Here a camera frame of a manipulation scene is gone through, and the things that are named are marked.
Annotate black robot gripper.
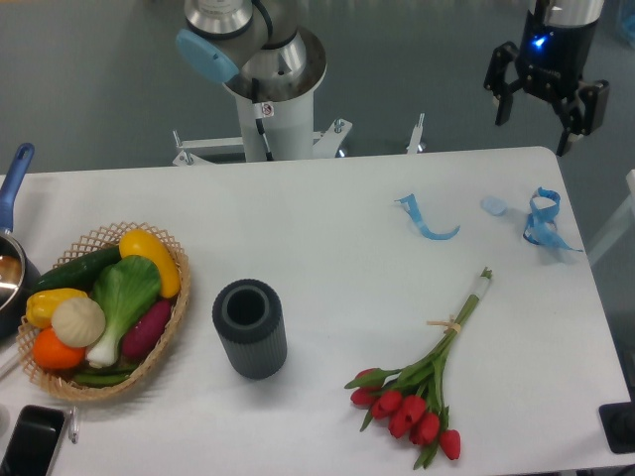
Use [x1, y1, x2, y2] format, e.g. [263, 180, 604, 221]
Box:
[483, 11, 610, 157]

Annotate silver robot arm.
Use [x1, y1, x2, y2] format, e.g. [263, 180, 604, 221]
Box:
[176, 1, 609, 162]

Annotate silver robot wrist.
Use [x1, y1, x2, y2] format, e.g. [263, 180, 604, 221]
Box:
[528, 0, 604, 28]

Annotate small light blue cap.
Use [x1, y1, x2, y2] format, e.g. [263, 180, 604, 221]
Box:
[480, 195, 507, 216]

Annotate tangled blue ribbon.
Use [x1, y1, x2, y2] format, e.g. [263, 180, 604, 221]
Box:
[523, 186, 583, 253]

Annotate curled blue ribbon strip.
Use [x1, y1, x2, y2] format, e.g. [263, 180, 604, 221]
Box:
[396, 193, 460, 241]

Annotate red tulip bouquet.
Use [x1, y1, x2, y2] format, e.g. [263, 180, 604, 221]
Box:
[344, 268, 493, 470]

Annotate black box at edge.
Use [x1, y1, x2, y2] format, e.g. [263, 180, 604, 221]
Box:
[598, 402, 634, 454]

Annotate dark grey ribbed vase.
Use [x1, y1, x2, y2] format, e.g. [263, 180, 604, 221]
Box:
[212, 279, 288, 380]

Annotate green bok choy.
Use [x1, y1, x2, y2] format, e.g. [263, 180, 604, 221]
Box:
[86, 255, 161, 369]

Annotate purple sweet potato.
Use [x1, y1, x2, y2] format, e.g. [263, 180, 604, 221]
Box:
[121, 299, 172, 361]

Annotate green cucumber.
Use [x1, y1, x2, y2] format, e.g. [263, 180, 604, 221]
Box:
[32, 247, 121, 293]

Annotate green pea pods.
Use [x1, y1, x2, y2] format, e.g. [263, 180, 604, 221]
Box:
[70, 365, 138, 388]

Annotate cream steamed bun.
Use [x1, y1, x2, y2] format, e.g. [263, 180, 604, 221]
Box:
[51, 297, 106, 348]

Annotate yellow bell pepper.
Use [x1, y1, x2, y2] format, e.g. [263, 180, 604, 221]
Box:
[25, 288, 88, 329]

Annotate orange fruit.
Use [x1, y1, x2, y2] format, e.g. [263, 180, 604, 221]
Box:
[32, 327, 85, 370]

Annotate woven wicker basket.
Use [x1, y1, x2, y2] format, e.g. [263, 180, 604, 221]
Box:
[16, 222, 191, 402]

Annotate small silver clip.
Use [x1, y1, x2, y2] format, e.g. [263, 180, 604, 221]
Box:
[67, 406, 79, 444]

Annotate black smartphone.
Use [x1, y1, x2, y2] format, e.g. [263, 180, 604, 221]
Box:
[1, 405, 66, 476]

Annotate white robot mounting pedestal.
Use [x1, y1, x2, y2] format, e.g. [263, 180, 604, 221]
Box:
[171, 73, 428, 168]

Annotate blue handled saucepan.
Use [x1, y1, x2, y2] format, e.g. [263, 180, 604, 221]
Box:
[1, 143, 40, 338]

